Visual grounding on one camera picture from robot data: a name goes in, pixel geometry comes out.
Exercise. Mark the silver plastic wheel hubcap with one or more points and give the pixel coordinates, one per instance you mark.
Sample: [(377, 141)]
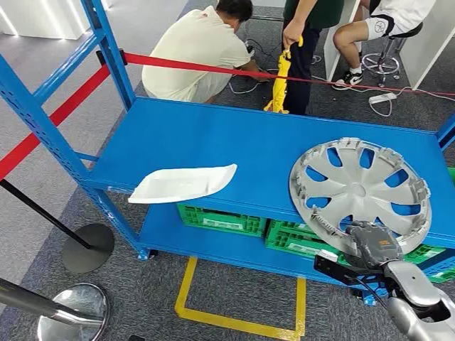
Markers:
[(355, 190)]

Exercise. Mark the black stanchion post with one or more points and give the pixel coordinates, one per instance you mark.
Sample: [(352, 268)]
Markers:
[(88, 247)]

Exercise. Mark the white lit display plinth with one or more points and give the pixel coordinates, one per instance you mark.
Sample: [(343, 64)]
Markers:
[(42, 16)]

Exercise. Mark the black stool chrome base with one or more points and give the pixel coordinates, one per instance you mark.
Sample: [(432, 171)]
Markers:
[(382, 61)]

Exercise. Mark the white power strip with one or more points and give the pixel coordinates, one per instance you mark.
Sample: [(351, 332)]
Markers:
[(382, 98)]

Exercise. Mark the white desk panel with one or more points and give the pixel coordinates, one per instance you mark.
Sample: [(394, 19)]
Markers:
[(338, 42), (434, 42)]

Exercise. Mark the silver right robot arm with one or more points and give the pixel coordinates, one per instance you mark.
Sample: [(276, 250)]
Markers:
[(414, 284)]

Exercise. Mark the person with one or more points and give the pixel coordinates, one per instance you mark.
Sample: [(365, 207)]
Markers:
[(192, 52), (302, 61), (376, 23)]

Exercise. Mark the white plastic trim part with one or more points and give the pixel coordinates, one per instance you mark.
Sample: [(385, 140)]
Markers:
[(177, 186)]

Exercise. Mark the yellow rubber toy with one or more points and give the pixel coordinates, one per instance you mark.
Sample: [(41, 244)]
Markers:
[(280, 84)]

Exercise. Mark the blue metal shelf rack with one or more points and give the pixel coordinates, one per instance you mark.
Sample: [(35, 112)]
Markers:
[(249, 141)]

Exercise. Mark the thin red barrier belt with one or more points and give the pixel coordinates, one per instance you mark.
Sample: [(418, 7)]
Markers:
[(213, 69)]

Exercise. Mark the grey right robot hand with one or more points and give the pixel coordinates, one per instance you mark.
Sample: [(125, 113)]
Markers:
[(376, 247)]

